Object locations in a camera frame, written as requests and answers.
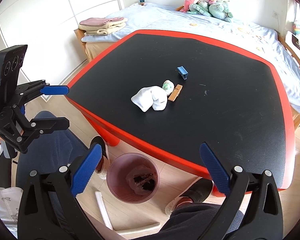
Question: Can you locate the pink trash bin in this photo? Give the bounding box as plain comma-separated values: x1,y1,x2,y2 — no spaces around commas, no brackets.
107,153,160,204

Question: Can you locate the teal plush toy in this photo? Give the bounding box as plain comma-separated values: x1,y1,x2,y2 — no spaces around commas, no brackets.
187,0,233,22

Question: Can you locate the folded towels stack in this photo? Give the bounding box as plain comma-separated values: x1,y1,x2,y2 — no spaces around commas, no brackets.
78,17,127,36

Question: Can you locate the blue metal clip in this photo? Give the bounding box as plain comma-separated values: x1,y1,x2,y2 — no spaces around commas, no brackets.
177,66,189,80

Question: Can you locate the red table with black top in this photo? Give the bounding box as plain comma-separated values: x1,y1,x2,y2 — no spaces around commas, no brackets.
66,30,295,190

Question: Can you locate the right slipper shoe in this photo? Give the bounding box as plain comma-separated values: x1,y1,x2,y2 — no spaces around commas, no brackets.
165,178,213,216

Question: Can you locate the wooden clothespin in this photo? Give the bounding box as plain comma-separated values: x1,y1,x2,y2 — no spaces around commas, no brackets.
168,85,183,102

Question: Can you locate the white sock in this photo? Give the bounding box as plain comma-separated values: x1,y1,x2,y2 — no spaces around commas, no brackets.
131,86,167,112

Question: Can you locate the bed with blue sheet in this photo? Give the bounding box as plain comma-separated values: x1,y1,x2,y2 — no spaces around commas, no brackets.
74,3,300,128

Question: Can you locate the left slipper shoe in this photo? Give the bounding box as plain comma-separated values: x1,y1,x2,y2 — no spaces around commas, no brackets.
90,135,111,181

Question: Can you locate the slipper shoe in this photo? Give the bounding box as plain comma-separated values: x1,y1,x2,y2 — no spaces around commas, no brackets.
165,178,213,216
90,135,111,181

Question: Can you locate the green white yarn ball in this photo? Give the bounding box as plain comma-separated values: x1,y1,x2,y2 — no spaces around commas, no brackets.
162,80,174,96

